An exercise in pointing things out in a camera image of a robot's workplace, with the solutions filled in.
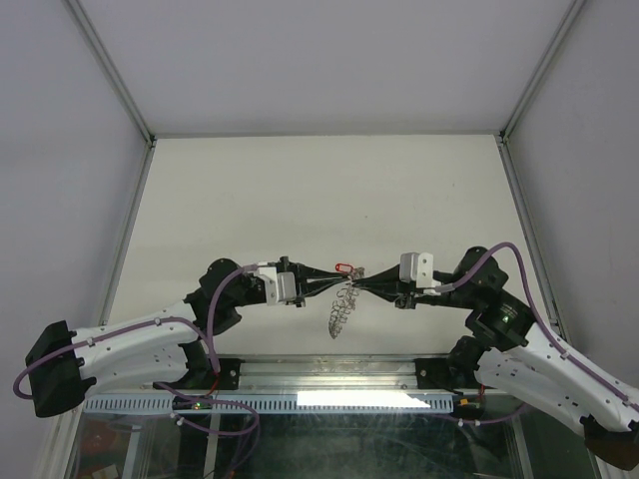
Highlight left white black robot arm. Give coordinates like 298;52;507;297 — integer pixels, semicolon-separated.
13;256;348;418

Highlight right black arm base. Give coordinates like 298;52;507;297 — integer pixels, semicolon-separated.
412;356;481;394

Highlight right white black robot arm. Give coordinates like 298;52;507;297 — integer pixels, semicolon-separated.
354;241;638;471

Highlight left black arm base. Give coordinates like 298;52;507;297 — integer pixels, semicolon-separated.
154;357;244;392

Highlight silver key red tag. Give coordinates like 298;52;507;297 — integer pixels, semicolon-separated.
334;262;365;280

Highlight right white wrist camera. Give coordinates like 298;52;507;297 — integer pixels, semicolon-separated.
398;252;435;289

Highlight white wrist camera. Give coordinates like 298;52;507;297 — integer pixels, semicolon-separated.
254;265;298;305
398;252;435;289

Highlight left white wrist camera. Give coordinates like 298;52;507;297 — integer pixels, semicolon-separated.
254;265;298;305

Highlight aluminium mounting rail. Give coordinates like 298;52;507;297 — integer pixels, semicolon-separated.
67;351;600;400

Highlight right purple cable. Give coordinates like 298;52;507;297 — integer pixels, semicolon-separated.
431;241;639;430

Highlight purple cable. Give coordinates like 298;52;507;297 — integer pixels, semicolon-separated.
12;261;274;400
431;241;639;430

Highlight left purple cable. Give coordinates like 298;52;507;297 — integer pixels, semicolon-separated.
12;261;274;400

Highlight white slotted cable duct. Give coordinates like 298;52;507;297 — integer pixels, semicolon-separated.
84;391;453;415

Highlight right aluminium frame post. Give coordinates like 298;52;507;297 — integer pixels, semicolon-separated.
499;0;589;143

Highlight aluminium frame post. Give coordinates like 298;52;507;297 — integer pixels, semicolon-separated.
62;0;156;146
499;0;589;143

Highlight left aluminium frame post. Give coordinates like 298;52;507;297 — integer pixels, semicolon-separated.
62;0;156;146

